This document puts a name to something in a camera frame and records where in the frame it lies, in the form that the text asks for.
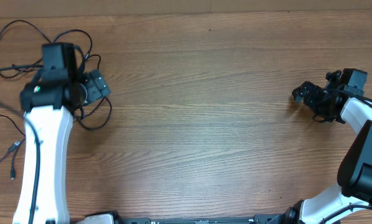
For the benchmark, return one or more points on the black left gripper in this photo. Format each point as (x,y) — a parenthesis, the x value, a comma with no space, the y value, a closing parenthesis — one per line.
(97,87)

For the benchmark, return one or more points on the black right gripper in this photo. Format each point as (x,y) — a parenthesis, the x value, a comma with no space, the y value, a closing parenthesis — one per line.
(313,91)

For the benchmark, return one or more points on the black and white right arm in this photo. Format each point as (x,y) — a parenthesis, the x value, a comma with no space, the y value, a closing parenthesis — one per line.
(353,190)

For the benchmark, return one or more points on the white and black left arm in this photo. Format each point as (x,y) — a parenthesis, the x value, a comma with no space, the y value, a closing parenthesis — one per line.
(49,102)

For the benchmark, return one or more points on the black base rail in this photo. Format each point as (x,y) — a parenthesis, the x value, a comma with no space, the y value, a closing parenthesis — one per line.
(204,220)

